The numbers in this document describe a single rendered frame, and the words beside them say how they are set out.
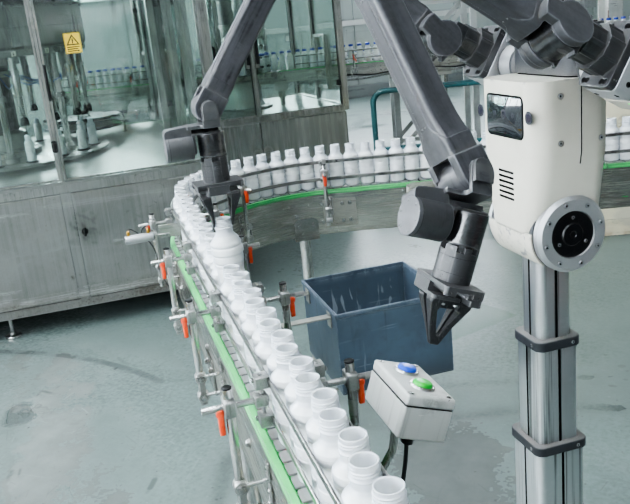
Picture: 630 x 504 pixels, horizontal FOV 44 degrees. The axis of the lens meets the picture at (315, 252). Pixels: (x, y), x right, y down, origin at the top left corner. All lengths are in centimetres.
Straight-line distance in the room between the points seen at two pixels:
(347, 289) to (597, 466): 129
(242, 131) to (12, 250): 260
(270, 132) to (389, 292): 456
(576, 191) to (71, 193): 351
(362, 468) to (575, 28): 80
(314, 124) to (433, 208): 579
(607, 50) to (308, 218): 189
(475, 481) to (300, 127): 440
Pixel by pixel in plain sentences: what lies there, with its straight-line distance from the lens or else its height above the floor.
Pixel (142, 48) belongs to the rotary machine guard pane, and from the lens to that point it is 468.
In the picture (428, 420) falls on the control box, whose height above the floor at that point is 108.
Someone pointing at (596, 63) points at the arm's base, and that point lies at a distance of 144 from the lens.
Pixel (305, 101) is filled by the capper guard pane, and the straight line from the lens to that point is 683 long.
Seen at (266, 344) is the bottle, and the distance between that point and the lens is 134.
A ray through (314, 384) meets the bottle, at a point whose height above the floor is 116.
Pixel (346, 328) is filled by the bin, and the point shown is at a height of 91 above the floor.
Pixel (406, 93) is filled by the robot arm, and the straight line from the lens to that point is 117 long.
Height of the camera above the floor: 165
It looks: 17 degrees down
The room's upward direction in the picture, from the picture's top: 6 degrees counter-clockwise
